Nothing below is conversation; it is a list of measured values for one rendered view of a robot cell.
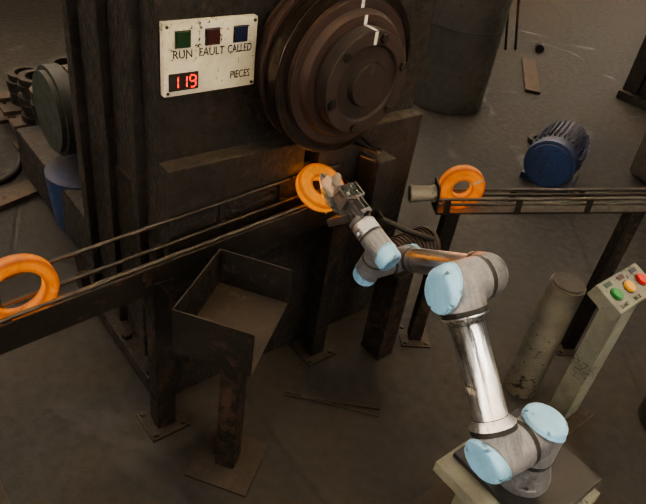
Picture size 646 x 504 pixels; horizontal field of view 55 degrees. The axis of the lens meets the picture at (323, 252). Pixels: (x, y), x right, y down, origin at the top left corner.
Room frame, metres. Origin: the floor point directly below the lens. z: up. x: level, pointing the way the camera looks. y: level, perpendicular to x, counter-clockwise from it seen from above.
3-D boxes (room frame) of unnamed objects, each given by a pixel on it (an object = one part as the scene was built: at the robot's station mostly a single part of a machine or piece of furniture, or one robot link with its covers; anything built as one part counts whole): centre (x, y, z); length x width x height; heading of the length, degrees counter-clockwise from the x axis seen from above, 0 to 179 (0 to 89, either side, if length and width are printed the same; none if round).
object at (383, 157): (1.84, -0.12, 0.68); 0.11 x 0.08 x 0.24; 44
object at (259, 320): (1.16, 0.19, 0.36); 0.26 x 0.20 x 0.72; 169
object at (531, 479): (1.06, -0.62, 0.37); 0.15 x 0.15 x 0.10
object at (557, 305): (1.70, -0.82, 0.26); 0.12 x 0.12 x 0.52
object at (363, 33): (1.60, -0.03, 1.11); 0.28 x 0.06 x 0.28; 134
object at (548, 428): (1.06, -0.61, 0.49); 0.13 x 0.12 x 0.14; 126
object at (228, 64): (1.52, 0.36, 1.15); 0.26 x 0.02 x 0.18; 134
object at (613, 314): (1.61, -0.96, 0.31); 0.24 x 0.16 x 0.62; 134
